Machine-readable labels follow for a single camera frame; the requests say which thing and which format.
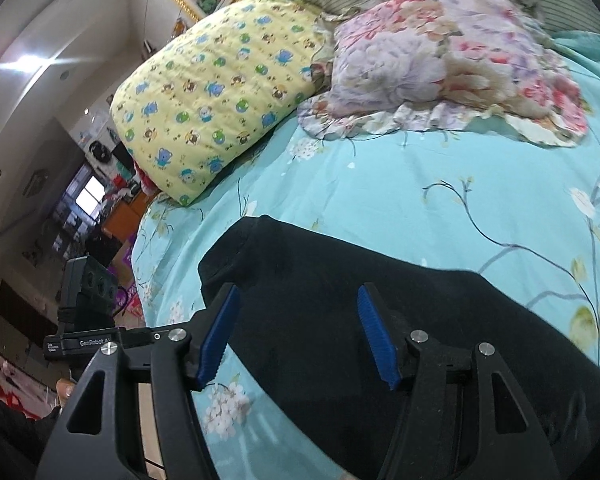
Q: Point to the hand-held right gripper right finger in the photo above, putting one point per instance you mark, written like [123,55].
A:
[377,335]

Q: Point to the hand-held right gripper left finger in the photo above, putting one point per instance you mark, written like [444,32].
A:
[215,340]

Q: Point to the black pants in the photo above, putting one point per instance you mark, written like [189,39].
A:
[430,340]

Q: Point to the person's left hand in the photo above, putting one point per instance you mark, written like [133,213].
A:
[64,391]

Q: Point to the orange wooden cabinet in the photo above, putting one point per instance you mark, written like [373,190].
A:
[125,217]

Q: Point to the bright window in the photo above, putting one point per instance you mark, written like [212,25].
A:
[90,195]

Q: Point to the red cloth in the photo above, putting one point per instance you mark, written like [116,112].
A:
[142,180]

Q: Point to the turquoise floral bed sheet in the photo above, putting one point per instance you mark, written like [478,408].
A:
[430,195]

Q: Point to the person's dark clothing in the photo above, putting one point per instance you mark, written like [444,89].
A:
[10,440]

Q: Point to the yellow cartoon print pillow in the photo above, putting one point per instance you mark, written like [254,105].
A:
[215,95]

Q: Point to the pink floral ruffled pillow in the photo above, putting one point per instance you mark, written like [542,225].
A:
[430,60]

